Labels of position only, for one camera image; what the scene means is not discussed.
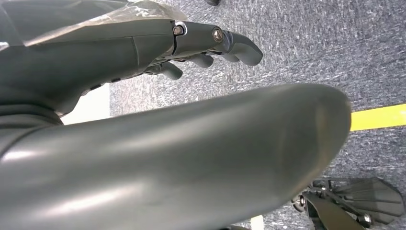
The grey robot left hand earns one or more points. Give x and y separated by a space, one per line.
158 165

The white panel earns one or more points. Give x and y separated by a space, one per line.
92 104

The clear plastic film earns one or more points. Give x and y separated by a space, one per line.
142 11

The dark grey mottled rug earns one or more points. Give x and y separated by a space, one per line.
301 38

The yellow floor tape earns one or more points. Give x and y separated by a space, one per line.
377 117

